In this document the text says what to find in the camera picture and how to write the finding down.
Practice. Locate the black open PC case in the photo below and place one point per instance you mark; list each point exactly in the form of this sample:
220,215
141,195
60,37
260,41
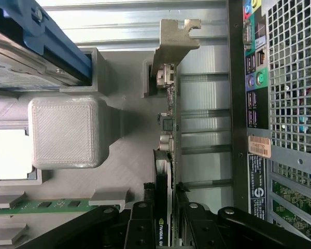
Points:
235,103

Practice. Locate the green RAM stick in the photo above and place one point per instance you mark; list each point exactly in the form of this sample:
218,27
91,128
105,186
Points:
41,206

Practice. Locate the silver CPU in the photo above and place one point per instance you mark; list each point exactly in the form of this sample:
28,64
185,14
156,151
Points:
7,153

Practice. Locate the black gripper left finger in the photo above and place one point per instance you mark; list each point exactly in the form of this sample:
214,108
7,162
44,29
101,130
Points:
140,228

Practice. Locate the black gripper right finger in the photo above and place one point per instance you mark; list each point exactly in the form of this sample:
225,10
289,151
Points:
199,228

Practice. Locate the orange case sticker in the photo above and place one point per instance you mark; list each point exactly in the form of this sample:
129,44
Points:
259,146

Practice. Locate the hard disk with blue bracket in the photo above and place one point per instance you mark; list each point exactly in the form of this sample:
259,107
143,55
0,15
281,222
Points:
20,59

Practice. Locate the grey printed parts rack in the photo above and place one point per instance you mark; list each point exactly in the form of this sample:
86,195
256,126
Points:
64,129

